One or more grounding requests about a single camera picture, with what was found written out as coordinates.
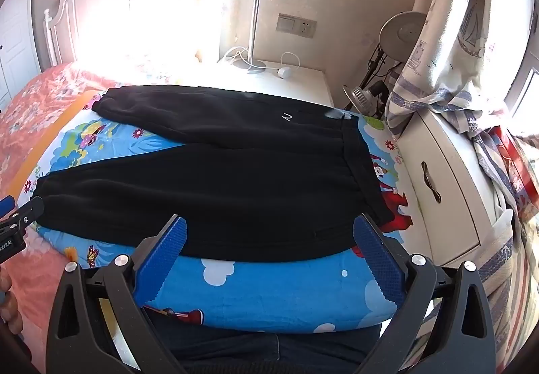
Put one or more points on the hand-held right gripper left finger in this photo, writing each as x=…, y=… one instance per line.
x=166, y=256

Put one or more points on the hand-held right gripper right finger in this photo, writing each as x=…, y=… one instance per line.
x=374, y=260

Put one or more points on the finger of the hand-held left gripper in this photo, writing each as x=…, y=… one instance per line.
x=29, y=214
x=6, y=205

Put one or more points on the black pants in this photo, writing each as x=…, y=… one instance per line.
x=210, y=188

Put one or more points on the person's left hand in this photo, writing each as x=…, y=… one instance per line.
x=9, y=311

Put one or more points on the pink floral bed sheet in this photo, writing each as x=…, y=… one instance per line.
x=38, y=104

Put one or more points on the blue cartoon printed blanket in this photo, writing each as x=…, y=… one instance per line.
x=273, y=294

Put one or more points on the white cabinet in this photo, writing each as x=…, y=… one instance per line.
x=446, y=146

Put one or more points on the white wardrobe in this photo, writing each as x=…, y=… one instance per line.
x=17, y=41

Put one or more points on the round grey desk lamp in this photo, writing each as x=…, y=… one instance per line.
x=400, y=35

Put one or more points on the silver pole lamp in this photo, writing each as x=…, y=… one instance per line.
x=254, y=20

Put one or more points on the sailboat print curtain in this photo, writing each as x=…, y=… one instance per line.
x=454, y=20

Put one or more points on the grey wall switch panel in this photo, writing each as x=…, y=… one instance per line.
x=297, y=25

